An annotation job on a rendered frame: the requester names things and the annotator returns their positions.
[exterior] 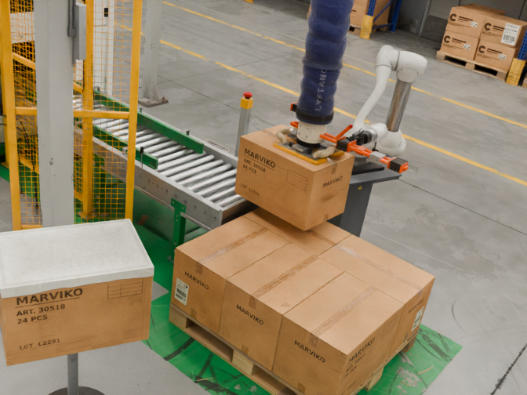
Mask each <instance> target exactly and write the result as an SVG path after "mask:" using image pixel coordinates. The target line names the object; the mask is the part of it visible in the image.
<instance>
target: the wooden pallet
mask: <svg viewBox="0 0 527 395"><path fill-rule="evenodd" d="M169 321H170V322H171V323H173V324H174V325H176V326H177V327H178V328H180V329H181V330H182V331H184V332H186V333H187V334H188V335H189V336H191V337H192V338H193V339H195V340H197V341H198V342H199V343H201V344H202V345H203V346H205V347H206V348H207V349H209V350H211V351H212V352H213V353H215V354H216V355H217V356H218V357H220V358H222V359H223V360H224V361H226V362H227V363H228V364H230V365H231V366H233V367H234V368H236V369H237V370H239V371H240V372H241V373H242V374H244V375H245V376H247V377H248V378H250V379H251V380H253V381H254V382H255V383H256V384H258V385H259V386H261V387H262V388H264V389H265V390H266V391H267V392H269V393H270V394H272V395H304V394H303V393H301V392H300V391H299V390H297V389H295V388H294V387H293V386H291V385H289V384H288V383H287V382H285V381H284V380H283V379H281V378H279V377H278V376H277V375H275V374H274V373H273V372H272V371H269V370H268V369H266V368H265V367H264V366H263V365H261V364H259V363H258V362H256V361H255V360H253V359H252V358H251V357H249V356H248V355H246V354H245V353H243V352H242V351H241V350H239V349H238V348H236V347H235V346H233V345H232V344H230V343H229V342H228V341H226V340H225V339H223V338H222V337H220V336H219V335H217V334H216V333H215V332H213V331H212V330H210V329H209V328H207V327H206V326H205V325H203V324H202V323H200V322H199V321H197V320H195V319H194V318H193V317H192V316H190V315H189V314H187V313H185V312H184V311H183V310H181V309H180V308H179V307H177V306H175V305H174V304H173V303H171V302H170V306H169ZM418 331H419V328H418V329H417V330H416V331H415V332H414V333H413V334H412V335H411V336H410V337H409V338H408V339H407V340H406V341H405V342H404V343H403V344H402V345H401V346H400V347H399V348H398V349H397V350H396V351H395V352H393V353H392V354H391V355H390V356H389V357H388V358H387V359H386V360H385V361H384V362H383V363H382V364H381V365H380V366H379V367H378V368H377V369H376V370H375V371H374V372H373V373H372V374H371V375H370V376H369V377H368V378H367V379H366V380H365V381H364V382H363V383H362V384H361V385H360V386H359V387H358V388H357V389H356V390H355V391H354V392H353V393H352V394H351V395H356V394H357V393H358V392H359V391H360V390H361V389H362V388H363V389H364V390H366V391H369V390H370V389H371V388H372V387H373V386H374V385H375V384H376V383H377V382H378V381H379V380H380V378H381V375H382V373H383V368H384V366H385V365H386V364H387V363H388V362H389V361H390V360H391V359H392V358H393V357H394V356H395V355H396V354H397V353H398V352H399V351H400V350H403V351H404V352H406V353H407V352H408V351H409V350H410V349H411V348H412V347H413V346H414V343H415V341H416V337H417V334H418Z"/></svg>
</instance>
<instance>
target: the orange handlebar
mask: <svg viewBox="0 0 527 395"><path fill-rule="evenodd" d="M290 125H291V126H293V127H296V128H298V125H299V122H298V121H291V122H290ZM325 134H326V135H327V136H325V135H322V134H320V136H319V137H321V138H323V139H325V140H328V141H330V142H333V143H335V144H336V140H335V139H333V138H335V136H332V135H330V134H328V133H326V132H325ZM328 136H331V137H332V138H330V137H328ZM349 149H350V150H353V151H355V153H356V154H360V155H361V156H362V155H365V156H367V157H369V155H370V154H371V153H372V152H373V151H371V150H368V148H367V147H363V146H358V145H355V144H354V145H353V146H349ZM389 160H391V158H388V157H384V158H383V159H382V158H381V159H380V162H382V163H384V164H386V165H388V161H389ZM408 169H409V167H408V165H407V166H405V167H403V169H402V171H406V170H408Z"/></svg>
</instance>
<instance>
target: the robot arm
mask: <svg viewBox="0 0 527 395"><path fill-rule="evenodd" d="M426 68H427V60H426V59H425V58H424V57H422V56H421V55H419V54H416V53H411V52H406V51H398V50H394V48H393V47H391V46H390V45H384V46H383V47H382V48H381V49H380V51H379V52H378V54H377V57H376V87H375V89H374V90H373V92H372V94H371V95H370V97H369V98H368V99H367V101H366V102H365V104H364V106H363V107H362V109H361V110H360V111H359V113H358V116H357V117H356V119H355V121H354V124H353V128H352V129H350V130H349V131H348V132H346V133H345V134H344V136H346V137H349V139H348V140H345V141H344V143H350V142H352V141H354V140H357V141H356V145H358V146H363V147H367V148H368V150H372V149H373V147H374V148H375V149H377V150H378V151H379V153H381V154H385V155H390V156H391V157H398V156H401V155H402V154H403V153H404V152H405V147H406V142H405V139H404V138H403V137H402V132H401V131H400V129H399V128H400V124H401V122H402V116H403V114H404V110H405V105H406V103H407V99H408V97H409V92H410V89H411V85H412V83H413V81H414V80H415V79H416V77H417V76H418V75H422V74H423V73H424V72H425V71H426ZM391 71H396V76H397V81H396V85H395V88H394V93H393V96H392V100H391V105H390V109H389V111H388V115H387V120H386V124H383V123H376V124H374V125H367V124H365V123H364V120H365V118H366V116H367V115H368V114H369V112H370V111H371V110H372V108H373V107H374V106H375V104H376V102H377V101H378V100H379V98H380V97H381V96H382V94H383V92H384V90H385V88H386V86H387V81H388V78H389V76H390V73H391ZM348 153H349V154H352V155H354V156H355V157H354V164H353V167H358V166H361V165H371V164H372V162H371V161H369V160H368V159H367V156H365V155H362V156H361V155H360V154H356V153H355V151H350V152H348Z"/></svg>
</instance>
